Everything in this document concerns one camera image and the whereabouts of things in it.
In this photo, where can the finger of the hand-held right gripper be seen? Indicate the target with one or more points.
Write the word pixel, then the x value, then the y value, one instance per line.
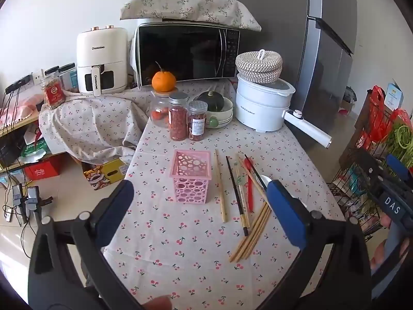
pixel 367 166
pixel 397 167

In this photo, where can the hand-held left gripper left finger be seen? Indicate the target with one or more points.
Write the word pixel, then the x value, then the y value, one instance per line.
pixel 117 200

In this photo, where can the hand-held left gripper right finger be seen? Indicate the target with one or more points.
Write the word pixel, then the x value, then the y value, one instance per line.
pixel 287 213

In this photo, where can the bamboo chopstick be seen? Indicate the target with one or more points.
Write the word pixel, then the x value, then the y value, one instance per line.
pixel 258 190
pixel 247 232
pixel 260 232
pixel 254 232
pixel 220 187

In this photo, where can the red plastic spatula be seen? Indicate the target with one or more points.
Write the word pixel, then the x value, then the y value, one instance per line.
pixel 250 193

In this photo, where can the paper chopsticks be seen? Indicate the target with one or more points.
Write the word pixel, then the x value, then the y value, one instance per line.
pixel 242 200

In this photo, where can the black chopstick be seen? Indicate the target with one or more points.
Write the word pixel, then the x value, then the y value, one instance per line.
pixel 255 171
pixel 237 197

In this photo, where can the pink perforated utensil holder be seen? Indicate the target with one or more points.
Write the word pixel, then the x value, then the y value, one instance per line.
pixel 190 187

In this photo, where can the person's left hand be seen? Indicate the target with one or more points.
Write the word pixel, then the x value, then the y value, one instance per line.
pixel 156 304

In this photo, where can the brown wooden board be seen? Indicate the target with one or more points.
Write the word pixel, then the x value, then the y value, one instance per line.
pixel 353 142

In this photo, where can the green beans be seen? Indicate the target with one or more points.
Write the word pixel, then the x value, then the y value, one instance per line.
pixel 401 139

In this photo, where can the printed yellow cardboard box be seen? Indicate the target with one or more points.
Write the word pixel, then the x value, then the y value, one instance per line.
pixel 103 174

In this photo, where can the white ceramic spoon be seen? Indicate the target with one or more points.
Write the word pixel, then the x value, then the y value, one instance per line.
pixel 263 182

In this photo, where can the plain cardboard box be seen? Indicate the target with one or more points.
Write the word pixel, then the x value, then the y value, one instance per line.
pixel 347 106

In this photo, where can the red plastic bag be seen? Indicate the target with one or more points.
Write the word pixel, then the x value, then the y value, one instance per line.
pixel 377 103

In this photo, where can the blue and yellow box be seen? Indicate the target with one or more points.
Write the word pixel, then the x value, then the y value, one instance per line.
pixel 394 95

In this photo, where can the small floral draped cloth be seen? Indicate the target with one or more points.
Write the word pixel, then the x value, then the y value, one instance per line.
pixel 96 126

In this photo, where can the cherry print tablecloth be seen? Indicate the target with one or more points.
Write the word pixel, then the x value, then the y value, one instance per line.
pixel 180 248

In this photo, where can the red box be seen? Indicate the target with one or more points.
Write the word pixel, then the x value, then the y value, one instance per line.
pixel 42 171

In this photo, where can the grey device on floor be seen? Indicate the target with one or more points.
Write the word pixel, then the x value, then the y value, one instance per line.
pixel 27 201

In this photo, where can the green packet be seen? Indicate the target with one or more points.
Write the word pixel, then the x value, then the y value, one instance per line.
pixel 34 150

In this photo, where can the tall jar of red berries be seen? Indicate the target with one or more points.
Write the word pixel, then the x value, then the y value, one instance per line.
pixel 178 122

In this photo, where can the glass jar with wooden lid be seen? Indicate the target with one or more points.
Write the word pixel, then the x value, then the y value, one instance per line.
pixel 158 109

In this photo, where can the small labelled jar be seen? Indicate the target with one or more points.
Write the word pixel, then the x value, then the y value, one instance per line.
pixel 197 124

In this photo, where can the white electric cooking pot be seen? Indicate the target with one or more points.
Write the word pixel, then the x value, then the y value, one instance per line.
pixel 258 106

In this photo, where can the white bowl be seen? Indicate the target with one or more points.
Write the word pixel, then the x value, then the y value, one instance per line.
pixel 227 108
pixel 222 123

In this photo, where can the spice jar with red label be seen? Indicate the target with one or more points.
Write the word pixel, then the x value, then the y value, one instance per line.
pixel 53 95

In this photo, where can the orange mandarin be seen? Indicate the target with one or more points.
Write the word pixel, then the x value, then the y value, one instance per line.
pixel 164 82

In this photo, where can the clear container with black lid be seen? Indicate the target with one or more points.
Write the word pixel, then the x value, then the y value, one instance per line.
pixel 68 77

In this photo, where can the dark green pumpkin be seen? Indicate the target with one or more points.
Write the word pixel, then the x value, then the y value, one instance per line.
pixel 209 101

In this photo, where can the pink cloth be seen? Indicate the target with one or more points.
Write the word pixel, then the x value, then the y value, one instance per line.
pixel 19 105

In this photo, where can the white air fryer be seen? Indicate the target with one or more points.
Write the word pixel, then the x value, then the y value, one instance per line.
pixel 100 51

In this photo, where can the black power strip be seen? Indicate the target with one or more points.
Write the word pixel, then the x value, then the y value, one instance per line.
pixel 19 82

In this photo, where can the black microwave oven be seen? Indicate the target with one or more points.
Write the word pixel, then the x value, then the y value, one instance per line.
pixel 180 51

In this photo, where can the grey refrigerator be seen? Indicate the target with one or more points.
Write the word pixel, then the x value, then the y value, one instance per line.
pixel 290 22

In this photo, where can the floral cloth cover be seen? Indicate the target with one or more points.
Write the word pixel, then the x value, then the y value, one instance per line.
pixel 190 6

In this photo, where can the white wall socket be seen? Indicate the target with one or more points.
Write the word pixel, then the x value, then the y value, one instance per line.
pixel 38 77

